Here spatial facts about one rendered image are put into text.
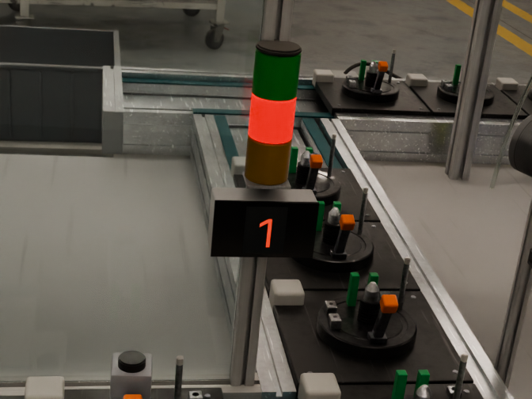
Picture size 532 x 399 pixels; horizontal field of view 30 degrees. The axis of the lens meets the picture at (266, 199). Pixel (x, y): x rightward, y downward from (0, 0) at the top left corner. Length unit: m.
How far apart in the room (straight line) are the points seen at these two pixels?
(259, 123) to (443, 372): 0.47
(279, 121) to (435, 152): 1.32
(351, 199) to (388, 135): 0.51
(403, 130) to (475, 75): 0.23
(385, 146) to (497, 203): 0.30
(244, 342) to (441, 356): 0.30
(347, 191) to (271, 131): 0.79
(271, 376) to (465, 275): 0.65
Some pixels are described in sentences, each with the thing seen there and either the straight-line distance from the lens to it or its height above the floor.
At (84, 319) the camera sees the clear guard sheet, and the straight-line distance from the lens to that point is 1.24.
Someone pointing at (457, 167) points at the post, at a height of 0.89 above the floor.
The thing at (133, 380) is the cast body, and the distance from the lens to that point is 1.09.
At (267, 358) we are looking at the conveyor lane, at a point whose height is 0.95.
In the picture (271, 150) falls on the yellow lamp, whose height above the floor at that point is 1.30.
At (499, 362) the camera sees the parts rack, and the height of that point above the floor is 0.95.
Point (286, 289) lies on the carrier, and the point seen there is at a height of 0.99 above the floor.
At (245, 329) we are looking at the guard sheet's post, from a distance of 1.25.
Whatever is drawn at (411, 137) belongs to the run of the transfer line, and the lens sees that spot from 2.34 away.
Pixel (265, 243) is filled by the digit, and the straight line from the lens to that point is 1.15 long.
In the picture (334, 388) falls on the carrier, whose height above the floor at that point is 0.99.
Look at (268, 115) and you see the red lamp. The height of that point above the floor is 1.34.
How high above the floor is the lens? 1.70
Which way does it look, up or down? 24 degrees down
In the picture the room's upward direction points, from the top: 6 degrees clockwise
